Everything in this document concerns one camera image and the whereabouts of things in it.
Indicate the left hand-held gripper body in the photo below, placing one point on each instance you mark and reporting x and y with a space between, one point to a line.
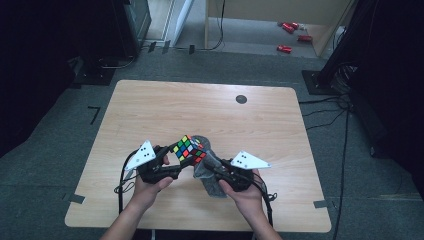
143 156

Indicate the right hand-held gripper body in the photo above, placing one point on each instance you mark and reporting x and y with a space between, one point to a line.
248 161

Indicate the multicoloured puzzle cube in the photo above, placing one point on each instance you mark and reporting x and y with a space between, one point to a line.
187 149

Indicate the grey cloth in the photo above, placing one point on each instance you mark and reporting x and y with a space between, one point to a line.
213 186

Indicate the person's left hand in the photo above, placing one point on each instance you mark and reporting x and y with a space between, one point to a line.
148 195

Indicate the person's right hand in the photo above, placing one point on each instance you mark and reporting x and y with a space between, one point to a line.
248 203

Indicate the dark round table grommet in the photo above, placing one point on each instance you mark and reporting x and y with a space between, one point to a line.
241 99

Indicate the black angled floor tape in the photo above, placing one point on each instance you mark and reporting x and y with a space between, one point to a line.
95 113

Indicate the grey tape strip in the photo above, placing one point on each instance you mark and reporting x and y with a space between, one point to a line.
320 204
76 198

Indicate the black metal stand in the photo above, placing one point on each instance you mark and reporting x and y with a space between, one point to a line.
311 83

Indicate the dark floor tape piece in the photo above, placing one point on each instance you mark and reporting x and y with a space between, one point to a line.
151 46
191 49
166 46

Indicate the red can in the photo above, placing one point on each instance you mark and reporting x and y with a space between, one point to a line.
284 49
295 25
304 38
288 28

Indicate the black cabinet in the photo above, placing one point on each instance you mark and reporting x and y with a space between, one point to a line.
133 26

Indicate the white panel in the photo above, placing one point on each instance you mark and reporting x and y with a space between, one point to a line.
181 20

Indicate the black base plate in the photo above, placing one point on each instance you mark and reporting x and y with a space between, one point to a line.
93 75

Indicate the light wooden furniture frame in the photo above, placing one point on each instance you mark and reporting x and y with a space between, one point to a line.
266 8

